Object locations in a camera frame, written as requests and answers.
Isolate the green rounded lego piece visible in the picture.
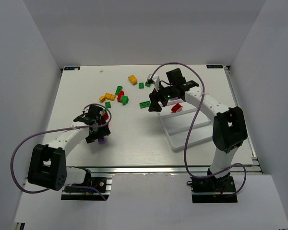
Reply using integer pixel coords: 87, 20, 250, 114
120, 95, 129, 105

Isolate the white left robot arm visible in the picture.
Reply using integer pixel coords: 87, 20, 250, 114
27, 104, 110, 191

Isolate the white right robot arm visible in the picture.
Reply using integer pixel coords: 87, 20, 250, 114
147, 68, 248, 180

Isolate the green flat lego plate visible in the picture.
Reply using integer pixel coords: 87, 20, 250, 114
139, 101, 151, 109

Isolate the red sloped lego brick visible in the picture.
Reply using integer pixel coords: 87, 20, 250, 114
102, 113, 109, 121

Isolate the small green lego square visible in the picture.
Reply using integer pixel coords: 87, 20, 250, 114
139, 82, 144, 89

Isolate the white divided tray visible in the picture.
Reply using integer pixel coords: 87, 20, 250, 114
158, 99, 213, 151

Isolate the green square lego left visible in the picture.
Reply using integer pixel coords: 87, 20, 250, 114
105, 102, 111, 108

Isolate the yellow tall lego brick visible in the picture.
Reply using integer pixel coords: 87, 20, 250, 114
128, 75, 138, 85

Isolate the small yellow lego brick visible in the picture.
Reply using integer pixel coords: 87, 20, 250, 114
99, 95, 106, 103

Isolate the yellow long lego brick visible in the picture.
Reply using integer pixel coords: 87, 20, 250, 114
104, 93, 116, 101

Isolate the green long lego brick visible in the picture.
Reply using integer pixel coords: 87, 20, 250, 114
115, 86, 123, 96

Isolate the blue label right corner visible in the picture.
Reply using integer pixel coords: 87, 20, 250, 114
206, 64, 224, 69

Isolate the blue label corner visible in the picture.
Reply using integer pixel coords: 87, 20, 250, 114
63, 66, 80, 71
206, 64, 224, 69

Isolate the blue label left corner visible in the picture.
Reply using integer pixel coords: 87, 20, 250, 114
63, 66, 80, 71

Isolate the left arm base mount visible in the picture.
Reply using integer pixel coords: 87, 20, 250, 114
61, 167, 112, 201

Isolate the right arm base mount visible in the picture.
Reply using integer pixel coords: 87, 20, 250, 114
186, 173, 238, 204

